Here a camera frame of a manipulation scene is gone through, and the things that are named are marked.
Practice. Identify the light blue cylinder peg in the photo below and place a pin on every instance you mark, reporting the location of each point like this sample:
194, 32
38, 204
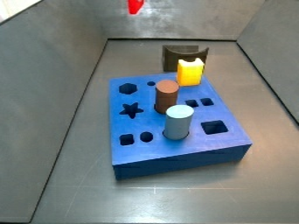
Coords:
178, 122

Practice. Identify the black curved fixture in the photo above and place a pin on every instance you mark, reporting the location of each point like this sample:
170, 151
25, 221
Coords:
182, 52

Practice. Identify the yellow foam block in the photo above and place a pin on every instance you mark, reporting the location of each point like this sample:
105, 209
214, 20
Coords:
190, 72

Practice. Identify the brown cylinder peg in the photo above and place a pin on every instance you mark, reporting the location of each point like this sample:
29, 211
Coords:
166, 95

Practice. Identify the red square-circle object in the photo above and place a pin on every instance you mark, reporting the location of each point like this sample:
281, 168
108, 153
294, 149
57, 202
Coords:
134, 6

